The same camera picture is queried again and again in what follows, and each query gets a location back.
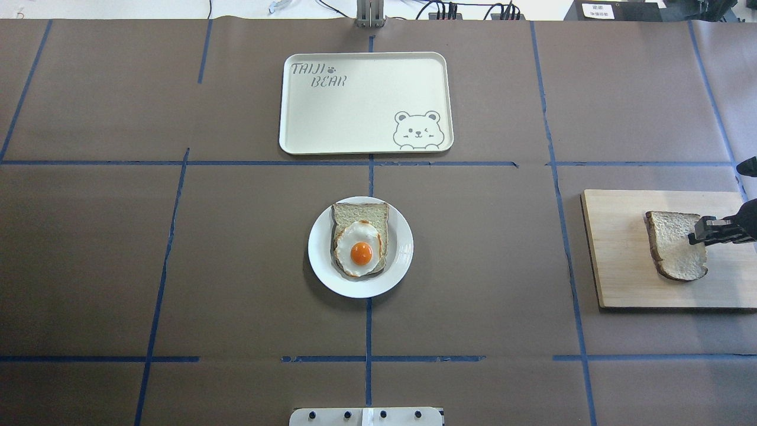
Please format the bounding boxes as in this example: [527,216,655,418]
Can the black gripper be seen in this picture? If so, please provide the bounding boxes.
[688,156,756,246]

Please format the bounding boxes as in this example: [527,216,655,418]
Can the brown bread slice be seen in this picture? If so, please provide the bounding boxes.
[645,211,709,282]

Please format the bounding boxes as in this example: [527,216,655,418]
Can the bread slice under egg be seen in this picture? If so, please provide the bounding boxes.
[331,202,389,278]

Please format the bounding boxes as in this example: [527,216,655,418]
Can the wooden cutting board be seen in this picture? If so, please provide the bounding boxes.
[581,189,756,309]

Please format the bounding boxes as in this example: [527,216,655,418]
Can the black box with label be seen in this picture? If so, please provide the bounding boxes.
[563,1,663,22]

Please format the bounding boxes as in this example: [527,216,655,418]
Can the black power strip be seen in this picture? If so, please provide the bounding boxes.
[415,1,526,21]

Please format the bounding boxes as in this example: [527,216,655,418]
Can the fried egg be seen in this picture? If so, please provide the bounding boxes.
[334,220,382,278]

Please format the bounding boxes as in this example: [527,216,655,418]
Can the cream bear serving tray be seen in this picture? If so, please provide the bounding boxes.
[279,51,454,156]

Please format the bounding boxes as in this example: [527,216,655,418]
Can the aluminium camera post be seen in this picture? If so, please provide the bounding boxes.
[355,0,386,28]

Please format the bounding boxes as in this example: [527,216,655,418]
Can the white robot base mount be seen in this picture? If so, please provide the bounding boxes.
[289,406,445,425]

